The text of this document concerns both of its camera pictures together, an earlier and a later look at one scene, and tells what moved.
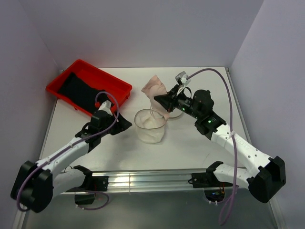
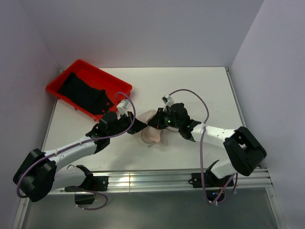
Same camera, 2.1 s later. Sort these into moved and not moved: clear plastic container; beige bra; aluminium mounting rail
Moved: beige bra; clear plastic container
Not moved: aluminium mounting rail
